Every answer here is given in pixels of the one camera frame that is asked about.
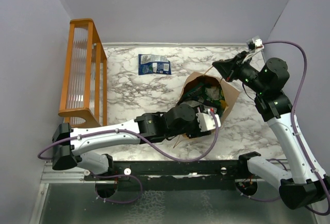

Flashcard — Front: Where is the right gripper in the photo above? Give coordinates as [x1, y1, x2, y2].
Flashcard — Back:
[213, 50, 268, 94]

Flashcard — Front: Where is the brown paper bag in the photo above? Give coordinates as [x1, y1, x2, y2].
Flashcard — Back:
[177, 66, 240, 124]

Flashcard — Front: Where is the blue snack bag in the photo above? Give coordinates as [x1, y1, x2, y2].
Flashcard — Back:
[138, 54, 172, 75]

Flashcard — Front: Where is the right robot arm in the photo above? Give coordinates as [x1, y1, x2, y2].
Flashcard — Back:
[212, 51, 329, 210]

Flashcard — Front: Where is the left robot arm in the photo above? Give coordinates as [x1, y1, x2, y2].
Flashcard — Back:
[52, 104, 215, 180]

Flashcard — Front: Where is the green yellow snack bag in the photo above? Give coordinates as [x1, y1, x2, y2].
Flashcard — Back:
[183, 83, 227, 116]

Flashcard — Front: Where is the wooden dish rack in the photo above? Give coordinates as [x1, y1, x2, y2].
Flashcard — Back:
[58, 18, 107, 128]

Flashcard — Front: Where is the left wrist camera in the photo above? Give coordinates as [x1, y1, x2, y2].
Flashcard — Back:
[196, 108, 221, 132]

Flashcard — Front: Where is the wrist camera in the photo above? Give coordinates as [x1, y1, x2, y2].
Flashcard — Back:
[243, 36, 264, 63]
[196, 108, 221, 132]

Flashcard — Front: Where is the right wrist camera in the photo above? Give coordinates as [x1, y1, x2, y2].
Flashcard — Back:
[243, 36, 264, 63]

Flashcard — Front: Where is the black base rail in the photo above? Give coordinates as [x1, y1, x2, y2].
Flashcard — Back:
[84, 160, 258, 192]

